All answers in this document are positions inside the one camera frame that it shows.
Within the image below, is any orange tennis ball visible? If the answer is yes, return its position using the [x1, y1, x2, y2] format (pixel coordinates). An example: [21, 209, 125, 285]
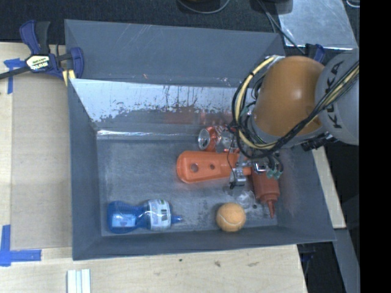
[216, 202, 247, 233]

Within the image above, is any red squeeze bottle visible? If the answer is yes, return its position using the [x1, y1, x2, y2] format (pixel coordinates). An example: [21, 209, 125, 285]
[250, 168, 281, 220]

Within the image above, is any orange flat block with holes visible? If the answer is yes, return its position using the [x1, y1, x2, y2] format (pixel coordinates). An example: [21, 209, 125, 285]
[176, 150, 253, 184]

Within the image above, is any grey metal bin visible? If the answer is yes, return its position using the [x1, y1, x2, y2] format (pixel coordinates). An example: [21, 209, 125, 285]
[64, 19, 337, 261]

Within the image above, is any red metal can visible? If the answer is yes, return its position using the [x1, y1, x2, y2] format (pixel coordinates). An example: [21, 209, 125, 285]
[197, 126, 221, 153]

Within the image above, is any blue plastic bottle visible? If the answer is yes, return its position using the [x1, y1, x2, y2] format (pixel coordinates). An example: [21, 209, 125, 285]
[106, 198, 184, 235]

